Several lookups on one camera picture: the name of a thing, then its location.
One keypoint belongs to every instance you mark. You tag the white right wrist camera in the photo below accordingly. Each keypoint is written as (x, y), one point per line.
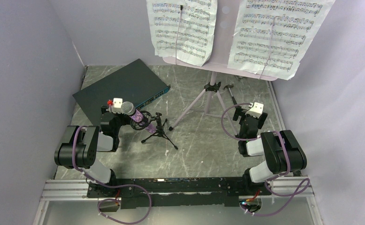
(256, 110)

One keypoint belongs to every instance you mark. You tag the aluminium front frame rail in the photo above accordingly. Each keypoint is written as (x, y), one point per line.
(71, 190)

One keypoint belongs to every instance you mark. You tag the pink music stand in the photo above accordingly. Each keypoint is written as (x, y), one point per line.
(226, 17)

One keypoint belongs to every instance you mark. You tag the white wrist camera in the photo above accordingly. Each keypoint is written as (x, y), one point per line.
(115, 105)
(256, 110)

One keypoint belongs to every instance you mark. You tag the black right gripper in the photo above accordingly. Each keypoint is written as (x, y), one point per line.
(240, 113)

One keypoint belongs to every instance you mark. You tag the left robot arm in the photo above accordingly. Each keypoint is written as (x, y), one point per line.
(79, 146)

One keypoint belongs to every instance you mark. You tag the aluminium table edge rail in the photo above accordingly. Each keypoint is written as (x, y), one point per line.
(276, 106)

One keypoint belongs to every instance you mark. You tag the purple glitter microphone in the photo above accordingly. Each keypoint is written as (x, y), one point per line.
(139, 121)

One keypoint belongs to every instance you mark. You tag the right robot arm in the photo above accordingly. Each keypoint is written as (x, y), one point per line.
(281, 151)

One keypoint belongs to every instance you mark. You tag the claw hammer with black grip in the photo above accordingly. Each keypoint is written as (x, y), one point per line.
(229, 88)

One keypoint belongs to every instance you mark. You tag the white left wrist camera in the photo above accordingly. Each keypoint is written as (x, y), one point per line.
(115, 105)

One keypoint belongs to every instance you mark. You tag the black mini tripod mic stand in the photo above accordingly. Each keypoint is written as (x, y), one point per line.
(156, 121)

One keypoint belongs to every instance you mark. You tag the sheet music page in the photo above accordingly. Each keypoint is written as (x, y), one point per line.
(183, 29)
(272, 36)

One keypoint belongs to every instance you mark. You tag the dark network switch box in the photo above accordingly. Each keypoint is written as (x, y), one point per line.
(135, 83)

